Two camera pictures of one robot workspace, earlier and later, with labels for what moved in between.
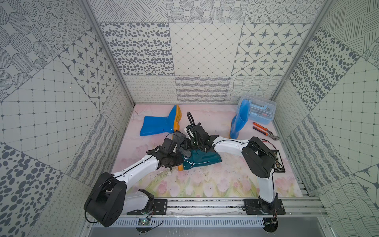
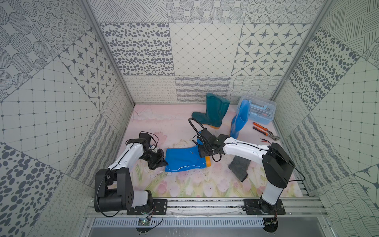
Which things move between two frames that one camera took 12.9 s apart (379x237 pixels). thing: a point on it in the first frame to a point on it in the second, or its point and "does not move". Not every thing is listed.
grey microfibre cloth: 179,138 to 239,166
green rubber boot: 198,157 to 216,107
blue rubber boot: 239,120 does not move
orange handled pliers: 266,133 does not move
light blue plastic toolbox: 261,111 does not move
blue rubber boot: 158,125 to 185,158
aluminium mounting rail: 221,207 does not move
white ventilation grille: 187,222 does not move
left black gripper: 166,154 to 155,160
